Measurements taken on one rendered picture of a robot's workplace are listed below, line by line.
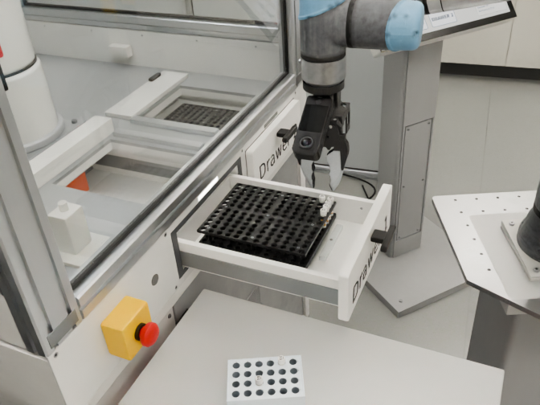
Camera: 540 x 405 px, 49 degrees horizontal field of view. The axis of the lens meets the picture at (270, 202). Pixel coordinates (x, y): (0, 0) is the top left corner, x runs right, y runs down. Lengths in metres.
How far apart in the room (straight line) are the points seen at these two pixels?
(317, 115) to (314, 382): 0.45
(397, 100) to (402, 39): 1.11
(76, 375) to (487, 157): 2.57
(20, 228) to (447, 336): 1.66
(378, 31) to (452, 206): 0.62
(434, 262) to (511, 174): 0.84
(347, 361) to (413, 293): 1.22
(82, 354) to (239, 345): 0.29
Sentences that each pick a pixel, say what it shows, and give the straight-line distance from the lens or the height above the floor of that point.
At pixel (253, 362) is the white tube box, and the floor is 0.80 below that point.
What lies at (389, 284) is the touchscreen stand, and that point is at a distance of 2.29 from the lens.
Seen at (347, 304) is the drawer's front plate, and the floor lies 0.86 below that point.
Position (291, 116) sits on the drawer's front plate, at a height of 0.91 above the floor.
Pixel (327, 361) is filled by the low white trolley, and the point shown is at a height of 0.76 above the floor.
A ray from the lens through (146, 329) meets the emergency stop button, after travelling 0.97.
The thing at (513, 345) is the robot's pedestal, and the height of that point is 0.59.
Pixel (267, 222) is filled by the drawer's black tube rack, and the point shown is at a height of 0.90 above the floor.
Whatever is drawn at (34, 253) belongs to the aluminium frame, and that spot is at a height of 1.11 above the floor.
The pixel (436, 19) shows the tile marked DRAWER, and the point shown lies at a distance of 1.89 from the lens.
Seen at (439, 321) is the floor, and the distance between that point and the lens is 2.23.
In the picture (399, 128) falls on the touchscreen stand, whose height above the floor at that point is 0.62.
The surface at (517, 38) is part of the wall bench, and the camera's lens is 3.97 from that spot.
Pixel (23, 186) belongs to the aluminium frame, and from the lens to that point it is 0.80.
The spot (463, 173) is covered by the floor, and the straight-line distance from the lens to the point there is 3.03.
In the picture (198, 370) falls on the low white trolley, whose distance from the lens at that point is 1.08.
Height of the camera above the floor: 1.58
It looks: 35 degrees down
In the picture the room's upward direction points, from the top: 4 degrees counter-clockwise
